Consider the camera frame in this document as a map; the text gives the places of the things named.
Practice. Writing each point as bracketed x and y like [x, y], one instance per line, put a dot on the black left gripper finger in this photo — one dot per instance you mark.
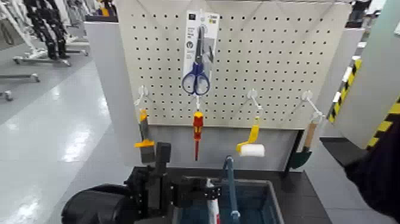
[215, 190]
[214, 197]

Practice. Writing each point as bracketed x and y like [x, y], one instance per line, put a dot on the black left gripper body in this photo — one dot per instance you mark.
[189, 190]

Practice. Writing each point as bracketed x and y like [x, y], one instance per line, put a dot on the red white glue tube pack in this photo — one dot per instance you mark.
[213, 209]

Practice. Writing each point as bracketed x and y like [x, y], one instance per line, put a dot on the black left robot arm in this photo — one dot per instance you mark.
[103, 206]

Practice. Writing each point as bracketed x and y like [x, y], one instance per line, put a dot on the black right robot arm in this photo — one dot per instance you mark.
[378, 175]

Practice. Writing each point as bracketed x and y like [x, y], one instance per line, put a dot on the teal and grey plastic crate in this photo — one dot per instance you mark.
[253, 203]

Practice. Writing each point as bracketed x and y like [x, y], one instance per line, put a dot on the yellow grey scraper brush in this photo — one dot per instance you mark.
[145, 147]

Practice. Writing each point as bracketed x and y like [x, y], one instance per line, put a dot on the red yellow screwdriver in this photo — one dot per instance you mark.
[198, 128]

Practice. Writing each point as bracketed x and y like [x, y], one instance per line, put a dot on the white pegboard hook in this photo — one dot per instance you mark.
[253, 97]
[141, 94]
[309, 98]
[197, 103]

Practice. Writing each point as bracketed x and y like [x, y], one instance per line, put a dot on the beige perforated pegboard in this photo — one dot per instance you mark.
[265, 62]

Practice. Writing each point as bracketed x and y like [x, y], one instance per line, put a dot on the blue scissors on white card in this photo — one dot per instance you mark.
[198, 53]

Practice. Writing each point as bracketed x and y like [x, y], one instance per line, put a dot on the white partition panel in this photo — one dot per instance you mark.
[340, 47]

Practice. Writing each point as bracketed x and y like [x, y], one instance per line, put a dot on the grey pillar with hazard stripes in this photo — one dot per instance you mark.
[375, 78]

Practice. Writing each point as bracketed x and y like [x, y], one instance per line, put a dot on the yellow background object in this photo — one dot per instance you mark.
[105, 9]

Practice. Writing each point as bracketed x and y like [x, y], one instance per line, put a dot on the grey floor bar with caster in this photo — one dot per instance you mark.
[18, 77]

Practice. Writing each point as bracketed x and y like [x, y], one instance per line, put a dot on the black background robot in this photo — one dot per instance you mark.
[51, 31]

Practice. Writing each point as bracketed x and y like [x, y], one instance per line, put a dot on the dark background machine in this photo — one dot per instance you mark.
[357, 12]

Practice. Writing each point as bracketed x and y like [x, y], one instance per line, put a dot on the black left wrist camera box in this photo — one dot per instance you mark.
[163, 156]

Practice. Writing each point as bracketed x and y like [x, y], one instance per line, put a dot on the black stand post with foot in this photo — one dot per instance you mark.
[295, 140]

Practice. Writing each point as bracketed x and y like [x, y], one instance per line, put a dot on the white wheeled frame stand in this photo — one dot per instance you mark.
[37, 58]

